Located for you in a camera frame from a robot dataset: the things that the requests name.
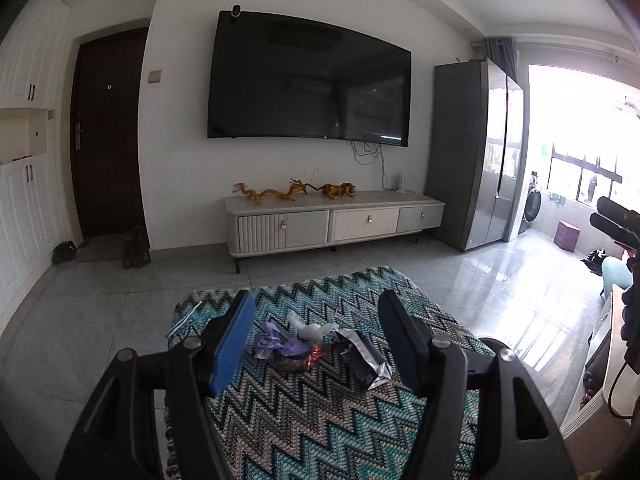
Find balcony window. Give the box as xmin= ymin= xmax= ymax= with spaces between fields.
xmin=547 ymin=95 xmax=640 ymax=206

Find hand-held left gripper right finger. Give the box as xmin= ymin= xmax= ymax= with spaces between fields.
xmin=377 ymin=289 xmax=578 ymax=480

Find white hallway cabinet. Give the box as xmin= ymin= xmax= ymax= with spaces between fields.
xmin=0 ymin=0 xmax=83 ymax=321

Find dark red foil wrapper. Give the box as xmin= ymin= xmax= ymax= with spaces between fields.
xmin=272 ymin=340 xmax=323 ymax=375

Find black bag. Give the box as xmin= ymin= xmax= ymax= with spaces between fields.
xmin=581 ymin=249 xmax=608 ymax=277

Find grey curtain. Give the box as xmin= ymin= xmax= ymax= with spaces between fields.
xmin=481 ymin=36 xmax=521 ymax=81

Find black television cable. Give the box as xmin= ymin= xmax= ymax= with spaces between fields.
xmin=350 ymin=140 xmax=401 ymax=192

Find purple wrapper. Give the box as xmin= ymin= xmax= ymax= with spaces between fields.
xmin=251 ymin=324 xmax=287 ymax=361

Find grey door mat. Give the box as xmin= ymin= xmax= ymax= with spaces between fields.
xmin=75 ymin=244 xmax=126 ymax=264

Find white television cabinet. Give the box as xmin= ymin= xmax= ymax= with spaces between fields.
xmin=223 ymin=190 xmax=446 ymax=273

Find zigzag knitted blanket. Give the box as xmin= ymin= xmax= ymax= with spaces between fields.
xmin=164 ymin=266 xmax=496 ymax=480

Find purple storage stool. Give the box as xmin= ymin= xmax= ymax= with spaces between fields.
xmin=555 ymin=220 xmax=582 ymax=252

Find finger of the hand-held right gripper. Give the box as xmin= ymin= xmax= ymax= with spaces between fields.
xmin=596 ymin=195 xmax=640 ymax=228
xmin=589 ymin=212 xmax=640 ymax=252

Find golden dragon figurine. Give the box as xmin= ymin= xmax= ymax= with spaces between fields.
xmin=231 ymin=177 xmax=308 ymax=207

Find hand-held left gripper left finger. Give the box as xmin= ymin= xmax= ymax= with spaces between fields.
xmin=55 ymin=290 xmax=258 ymax=480

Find white tissue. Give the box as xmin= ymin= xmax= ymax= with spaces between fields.
xmin=286 ymin=310 xmax=335 ymax=347

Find large black wall television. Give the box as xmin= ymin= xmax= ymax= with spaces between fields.
xmin=206 ymin=10 xmax=413 ymax=147

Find light blue chair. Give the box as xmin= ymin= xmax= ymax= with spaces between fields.
xmin=600 ymin=256 xmax=632 ymax=301

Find dark brown entrance door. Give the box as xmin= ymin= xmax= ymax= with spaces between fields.
xmin=70 ymin=27 xmax=151 ymax=238

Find dark silver foil packet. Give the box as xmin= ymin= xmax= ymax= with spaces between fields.
xmin=334 ymin=329 xmax=394 ymax=391

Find grey washing machine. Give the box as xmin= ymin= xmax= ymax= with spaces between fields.
xmin=517 ymin=182 xmax=543 ymax=235

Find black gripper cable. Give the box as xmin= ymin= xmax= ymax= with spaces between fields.
xmin=605 ymin=310 xmax=640 ymax=419

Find brown boots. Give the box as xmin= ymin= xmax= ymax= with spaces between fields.
xmin=121 ymin=225 xmax=152 ymax=269

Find golden tiger figurine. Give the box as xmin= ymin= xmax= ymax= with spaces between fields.
xmin=316 ymin=181 xmax=358 ymax=198

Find silver double-door refrigerator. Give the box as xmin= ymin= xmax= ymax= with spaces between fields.
xmin=425 ymin=58 xmax=525 ymax=252

